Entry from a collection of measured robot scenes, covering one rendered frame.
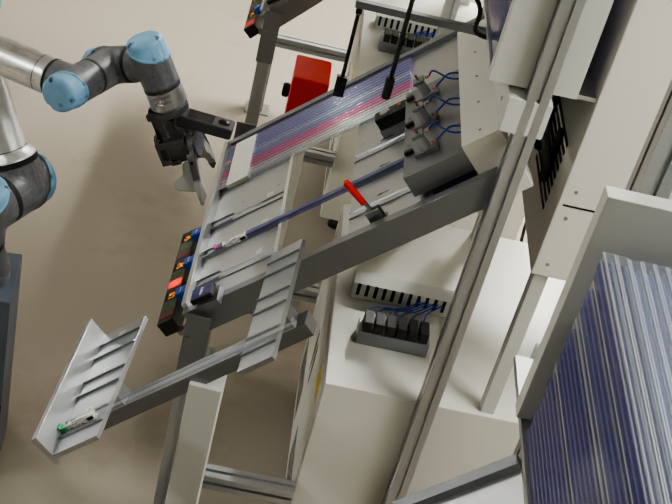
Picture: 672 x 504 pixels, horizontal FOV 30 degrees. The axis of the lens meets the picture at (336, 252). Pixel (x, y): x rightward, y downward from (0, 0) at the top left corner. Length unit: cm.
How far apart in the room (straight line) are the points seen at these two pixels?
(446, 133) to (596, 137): 31
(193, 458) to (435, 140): 75
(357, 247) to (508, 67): 48
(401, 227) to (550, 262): 30
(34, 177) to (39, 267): 101
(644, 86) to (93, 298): 196
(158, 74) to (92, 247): 150
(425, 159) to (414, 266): 69
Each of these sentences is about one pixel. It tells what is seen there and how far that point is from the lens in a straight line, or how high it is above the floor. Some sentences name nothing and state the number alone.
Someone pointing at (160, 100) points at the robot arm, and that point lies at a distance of 250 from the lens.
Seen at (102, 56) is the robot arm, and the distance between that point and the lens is 252.
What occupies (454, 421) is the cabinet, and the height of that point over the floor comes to 59.
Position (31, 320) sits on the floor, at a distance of 362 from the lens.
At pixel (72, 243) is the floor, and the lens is 392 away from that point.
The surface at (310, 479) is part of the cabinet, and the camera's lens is 284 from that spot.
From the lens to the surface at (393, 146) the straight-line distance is 265.
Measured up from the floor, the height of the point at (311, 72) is 78.
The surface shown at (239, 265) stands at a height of 79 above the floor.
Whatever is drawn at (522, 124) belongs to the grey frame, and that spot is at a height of 133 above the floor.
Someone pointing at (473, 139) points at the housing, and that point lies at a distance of 233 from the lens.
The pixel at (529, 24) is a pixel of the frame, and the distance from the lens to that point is 218.
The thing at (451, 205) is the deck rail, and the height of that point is 111.
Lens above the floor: 235
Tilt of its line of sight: 35 degrees down
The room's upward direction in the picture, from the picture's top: 15 degrees clockwise
